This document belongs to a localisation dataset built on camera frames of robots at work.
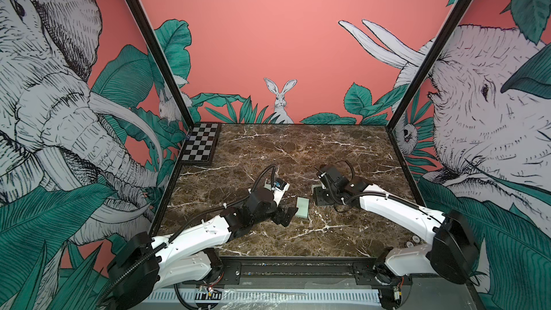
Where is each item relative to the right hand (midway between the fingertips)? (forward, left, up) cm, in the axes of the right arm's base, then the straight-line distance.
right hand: (315, 193), depth 83 cm
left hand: (-4, +10, +3) cm, 11 cm away
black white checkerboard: (+30, +56, -6) cm, 64 cm away
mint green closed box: (-2, +4, -8) cm, 9 cm away
